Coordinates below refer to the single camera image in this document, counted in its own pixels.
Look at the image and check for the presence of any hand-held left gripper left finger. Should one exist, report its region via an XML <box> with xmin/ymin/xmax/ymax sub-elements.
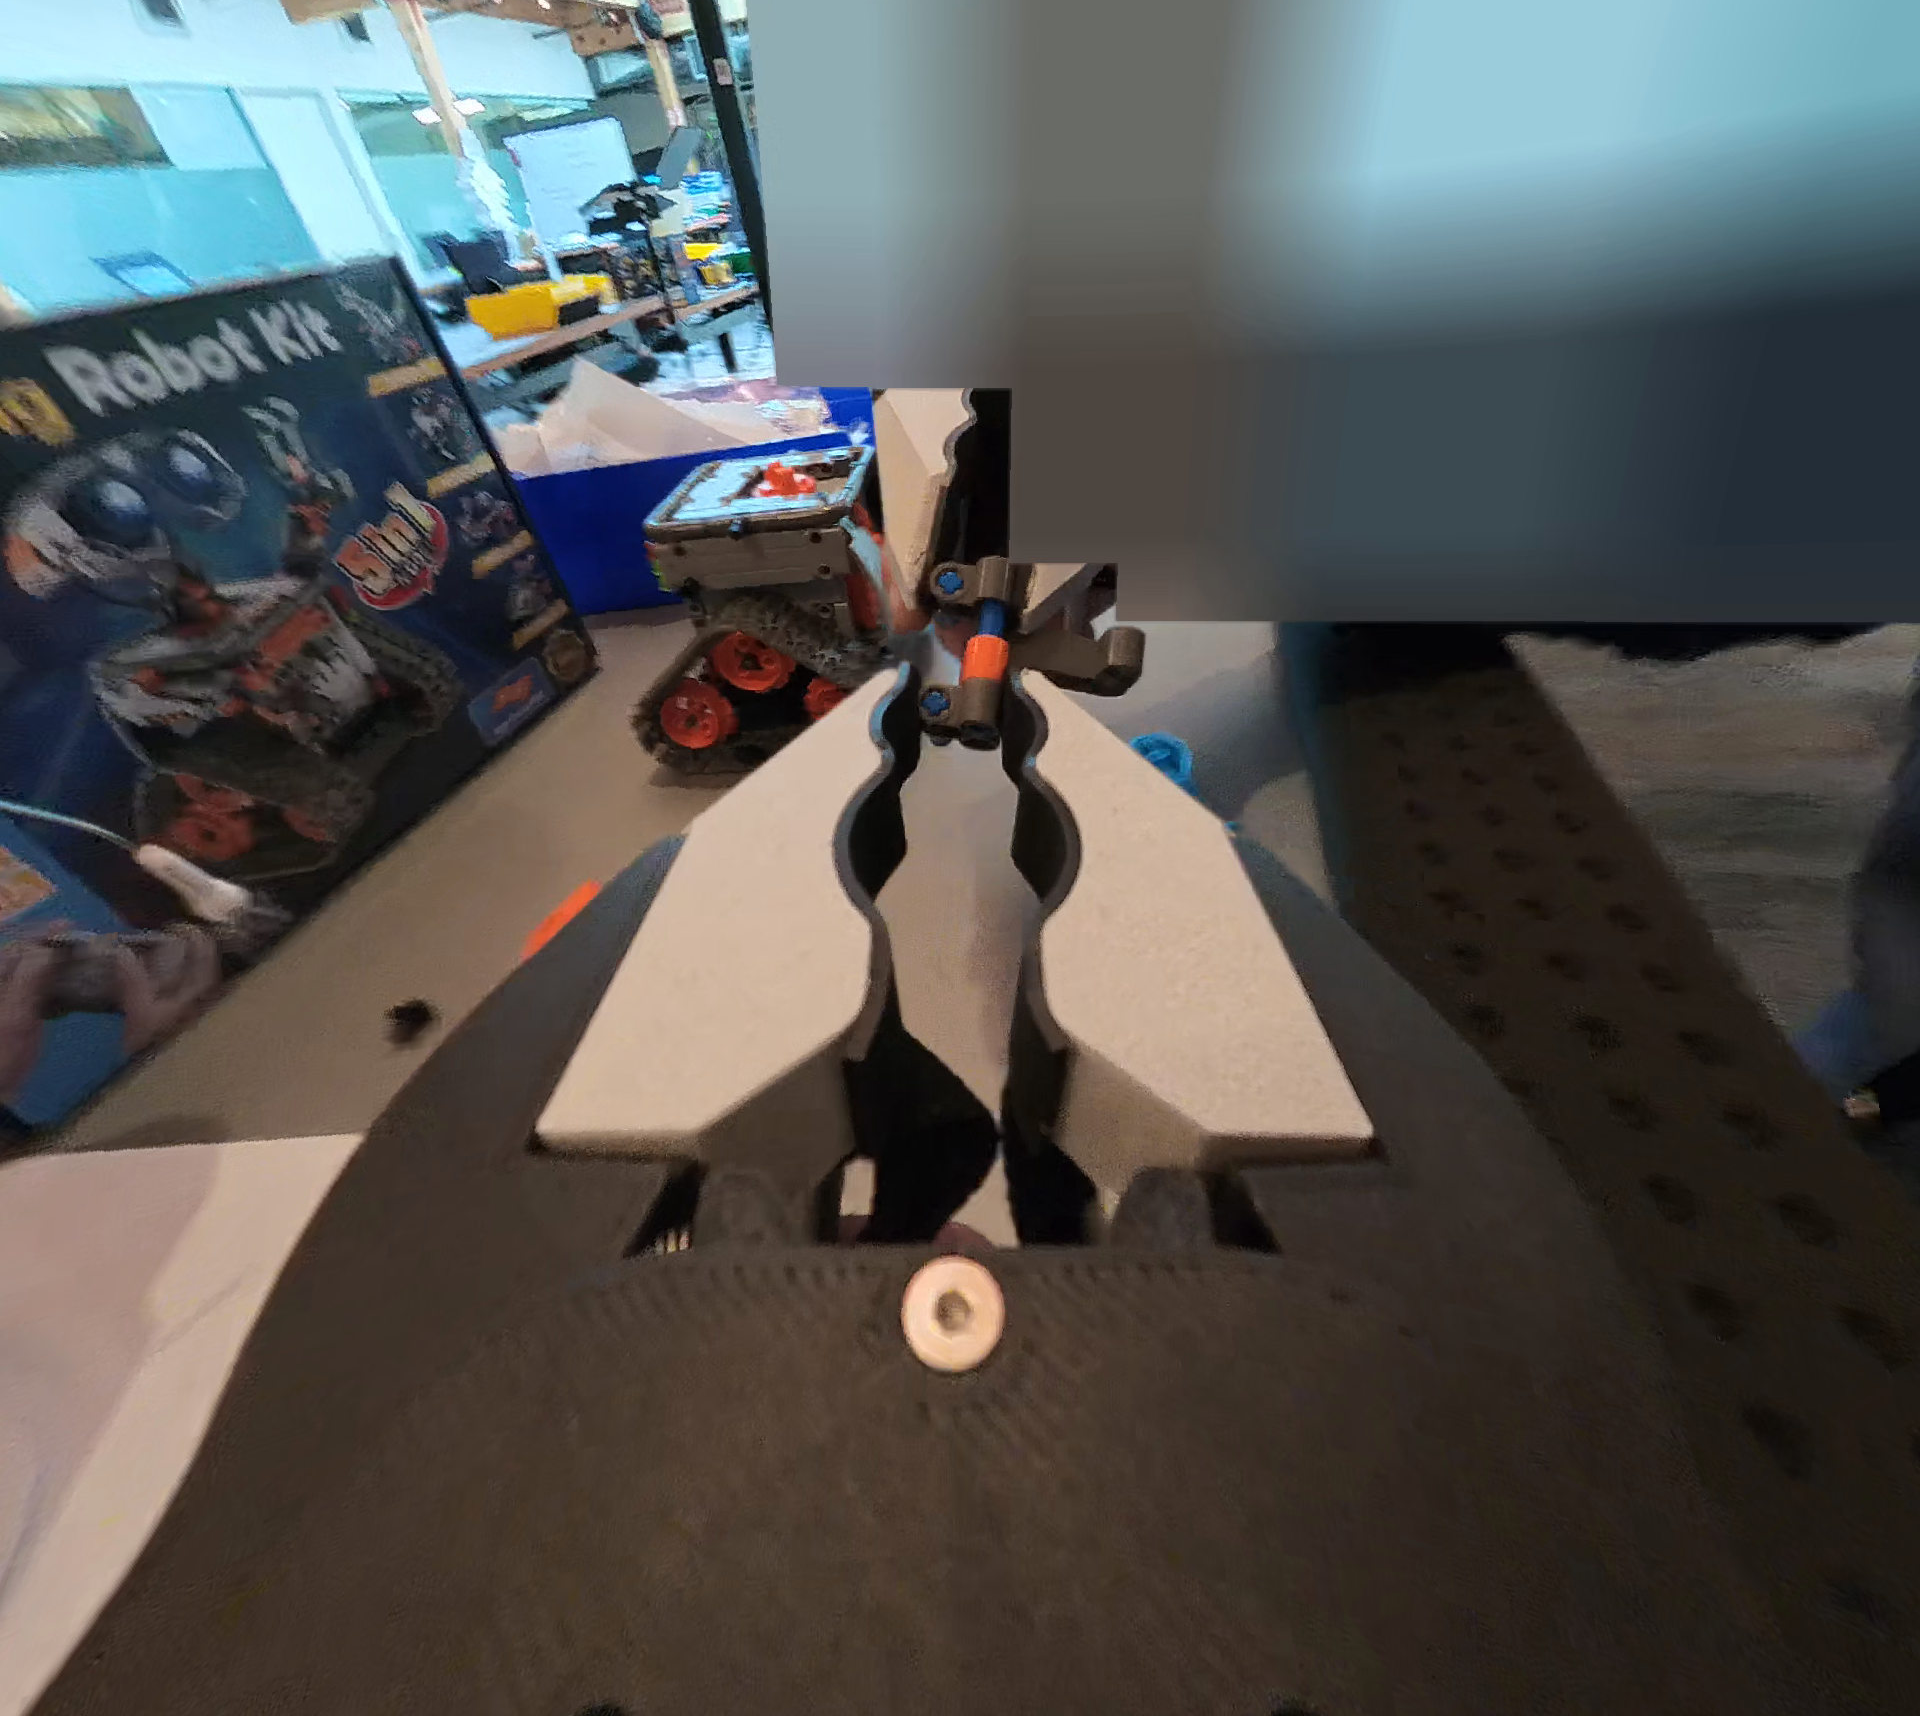
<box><xmin>534</xmin><ymin>662</ymin><xmax>914</xmax><ymax>1167</ymax></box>

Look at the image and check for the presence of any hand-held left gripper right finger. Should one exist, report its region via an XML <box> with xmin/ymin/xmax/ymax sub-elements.
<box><xmin>1003</xmin><ymin>662</ymin><xmax>1381</xmax><ymax>1171</ymax></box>

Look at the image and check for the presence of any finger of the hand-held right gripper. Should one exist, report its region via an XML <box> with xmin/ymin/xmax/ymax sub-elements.
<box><xmin>1027</xmin><ymin>565</ymin><xmax>1121</xmax><ymax>639</ymax></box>
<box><xmin>874</xmin><ymin>389</ymin><xmax>978</xmax><ymax>578</ymax></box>

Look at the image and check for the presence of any dark grey beam assembly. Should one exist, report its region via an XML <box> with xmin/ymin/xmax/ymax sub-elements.
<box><xmin>927</xmin><ymin>558</ymin><xmax>1151</xmax><ymax>698</ymax></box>

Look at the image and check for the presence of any orange wedge panel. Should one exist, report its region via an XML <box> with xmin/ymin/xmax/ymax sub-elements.
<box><xmin>516</xmin><ymin>878</ymin><xmax>603</xmax><ymax>960</ymax></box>

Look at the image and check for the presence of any tracked toy robot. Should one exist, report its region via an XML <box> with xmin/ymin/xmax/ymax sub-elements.
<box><xmin>630</xmin><ymin>449</ymin><xmax>919</xmax><ymax>776</ymax></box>

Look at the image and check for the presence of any white crumpled paper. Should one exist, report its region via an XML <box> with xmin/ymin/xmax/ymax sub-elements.
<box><xmin>495</xmin><ymin>358</ymin><xmax>828</xmax><ymax>474</ymax></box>

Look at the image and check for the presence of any blue tagged storage bin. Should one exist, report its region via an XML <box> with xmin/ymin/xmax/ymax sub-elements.
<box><xmin>510</xmin><ymin>389</ymin><xmax>880</xmax><ymax>616</ymax></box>

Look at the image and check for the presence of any black tripod stand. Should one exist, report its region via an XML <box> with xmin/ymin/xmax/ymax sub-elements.
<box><xmin>582</xmin><ymin>178</ymin><xmax>679</xmax><ymax>308</ymax></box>

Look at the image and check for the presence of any yellow bin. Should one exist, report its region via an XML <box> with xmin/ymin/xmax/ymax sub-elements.
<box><xmin>465</xmin><ymin>276</ymin><xmax>619</xmax><ymax>338</ymax></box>

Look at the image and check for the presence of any whiteboard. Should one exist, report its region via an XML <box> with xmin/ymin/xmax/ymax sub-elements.
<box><xmin>502</xmin><ymin>114</ymin><xmax>640</xmax><ymax>241</ymax></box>

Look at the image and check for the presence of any dark blue robot kit box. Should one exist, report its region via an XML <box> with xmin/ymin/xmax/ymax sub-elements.
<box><xmin>0</xmin><ymin>259</ymin><xmax>601</xmax><ymax>1134</ymax></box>

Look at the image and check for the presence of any white book stand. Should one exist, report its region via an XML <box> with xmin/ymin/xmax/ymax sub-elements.
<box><xmin>0</xmin><ymin>798</ymin><xmax>371</xmax><ymax>1716</ymax></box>

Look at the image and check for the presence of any person's leg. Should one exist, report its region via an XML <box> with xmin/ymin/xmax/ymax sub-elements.
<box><xmin>1792</xmin><ymin>697</ymin><xmax>1920</xmax><ymax>1149</ymax></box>

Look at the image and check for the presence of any wooden post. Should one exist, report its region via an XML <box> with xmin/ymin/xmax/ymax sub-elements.
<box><xmin>382</xmin><ymin>0</ymin><xmax>468</xmax><ymax>174</ymax></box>

